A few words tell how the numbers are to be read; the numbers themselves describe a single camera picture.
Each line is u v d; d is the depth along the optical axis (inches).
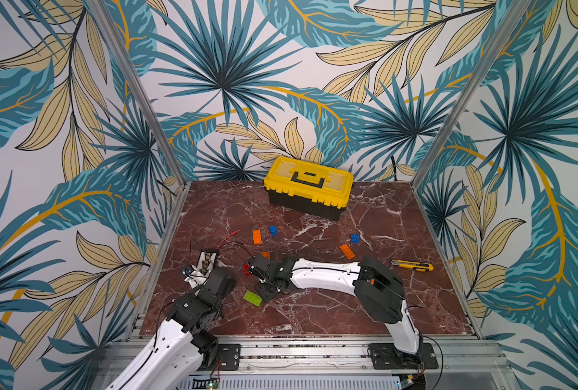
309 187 37.7
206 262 36.3
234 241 39.1
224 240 39.3
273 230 39.5
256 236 39.7
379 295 19.2
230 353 29.1
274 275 25.2
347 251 38.3
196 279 26.7
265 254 37.2
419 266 36.4
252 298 32.9
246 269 27.2
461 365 29.5
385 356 28.7
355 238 39.3
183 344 19.5
